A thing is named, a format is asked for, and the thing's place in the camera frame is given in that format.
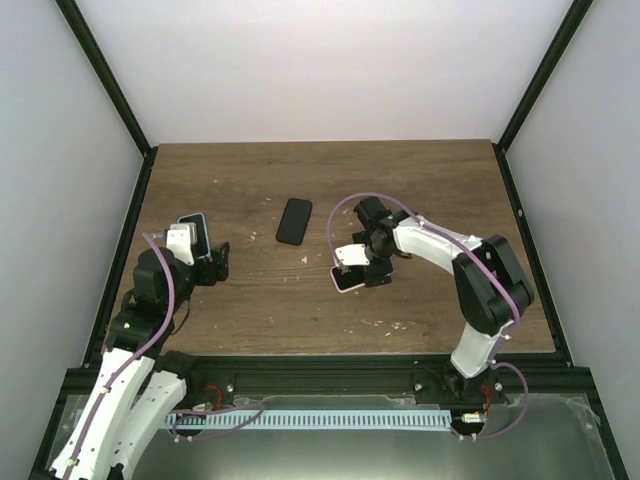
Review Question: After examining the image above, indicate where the pink phone case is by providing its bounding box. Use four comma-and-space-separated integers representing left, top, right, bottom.
330, 266, 365, 293

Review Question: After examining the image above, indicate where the phone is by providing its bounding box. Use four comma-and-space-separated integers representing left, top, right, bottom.
275, 198, 313, 246
178, 212, 211, 259

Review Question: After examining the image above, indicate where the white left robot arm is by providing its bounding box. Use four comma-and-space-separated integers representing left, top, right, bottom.
48, 243, 230, 479

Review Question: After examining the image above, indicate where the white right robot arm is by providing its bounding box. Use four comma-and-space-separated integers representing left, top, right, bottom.
332, 196, 535, 403

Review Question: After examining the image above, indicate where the phone in light-blue case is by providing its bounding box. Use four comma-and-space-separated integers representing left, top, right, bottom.
178, 212, 211, 259

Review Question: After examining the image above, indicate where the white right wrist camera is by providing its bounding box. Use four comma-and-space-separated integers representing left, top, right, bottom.
334, 243, 370, 268

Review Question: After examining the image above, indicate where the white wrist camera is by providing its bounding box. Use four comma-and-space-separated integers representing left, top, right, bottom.
334, 243, 370, 268
165, 222, 197, 266

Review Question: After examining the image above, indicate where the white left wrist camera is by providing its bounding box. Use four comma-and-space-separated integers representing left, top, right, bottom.
165, 222, 197, 266

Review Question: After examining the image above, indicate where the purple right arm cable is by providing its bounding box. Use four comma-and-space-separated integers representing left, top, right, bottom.
325, 192, 529, 441

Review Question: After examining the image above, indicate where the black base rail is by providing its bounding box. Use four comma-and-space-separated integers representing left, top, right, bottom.
64, 353, 591, 406

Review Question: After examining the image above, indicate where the black aluminium frame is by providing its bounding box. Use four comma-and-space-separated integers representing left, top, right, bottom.
31, 1, 627, 479

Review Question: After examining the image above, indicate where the light-blue slotted cable duct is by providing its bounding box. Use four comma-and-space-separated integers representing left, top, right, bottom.
161, 409, 452, 432

